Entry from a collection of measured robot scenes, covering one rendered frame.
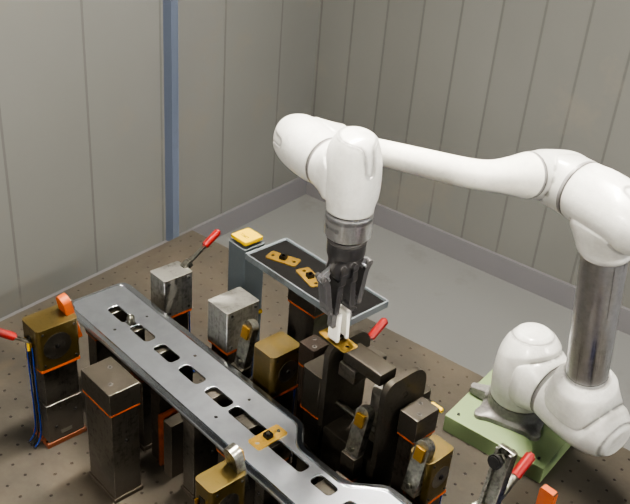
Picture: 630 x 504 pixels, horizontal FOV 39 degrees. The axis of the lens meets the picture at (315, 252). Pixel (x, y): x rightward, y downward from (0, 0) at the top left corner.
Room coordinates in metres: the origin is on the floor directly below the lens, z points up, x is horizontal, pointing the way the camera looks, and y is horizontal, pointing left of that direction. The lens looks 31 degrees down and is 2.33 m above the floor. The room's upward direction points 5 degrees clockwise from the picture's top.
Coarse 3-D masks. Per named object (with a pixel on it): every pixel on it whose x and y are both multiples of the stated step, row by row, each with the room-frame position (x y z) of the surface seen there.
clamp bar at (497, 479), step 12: (504, 444) 1.25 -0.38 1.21; (492, 456) 1.21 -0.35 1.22; (504, 456) 1.22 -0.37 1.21; (516, 456) 1.23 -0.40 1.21; (492, 468) 1.20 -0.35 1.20; (504, 468) 1.22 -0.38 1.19; (492, 480) 1.23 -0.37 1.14; (504, 480) 1.21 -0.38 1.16; (492, 492) 1.22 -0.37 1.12; (504, 492) 1.22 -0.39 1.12
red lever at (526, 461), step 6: (528, 456) 1.30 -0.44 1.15; (522, 462) 1.29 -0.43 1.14; (528, 462) 1.29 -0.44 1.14; (516, 468) 1.28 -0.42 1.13; (522, 468) 1.28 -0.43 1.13; (528, 468) 1.29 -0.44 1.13; (516, 474) 1.27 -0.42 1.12; (522, 474) 1.27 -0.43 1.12; (510, 480) 1.26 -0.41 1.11; (516, 480) 1.27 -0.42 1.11; (510, 486) 1.25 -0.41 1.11
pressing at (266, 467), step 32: (128, 288) 1.97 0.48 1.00; (96, 320) 1.82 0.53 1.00; (160, 320) 1.84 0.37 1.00; (128, 352) 1.70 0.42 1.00; (192, 352) 1.72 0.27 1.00; (160, 384) 1.59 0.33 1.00; (192, 384) 1.60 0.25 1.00; (224, 384) 1.61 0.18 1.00; (192, 416) 1.50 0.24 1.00; (224, 416) 1.50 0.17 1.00; (256, 416) 1.51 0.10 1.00; (288, 416) 1.52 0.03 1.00; (288, 448) 1.42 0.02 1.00; (256, 480) 1.33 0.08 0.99; (288, 480) 1.33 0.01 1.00
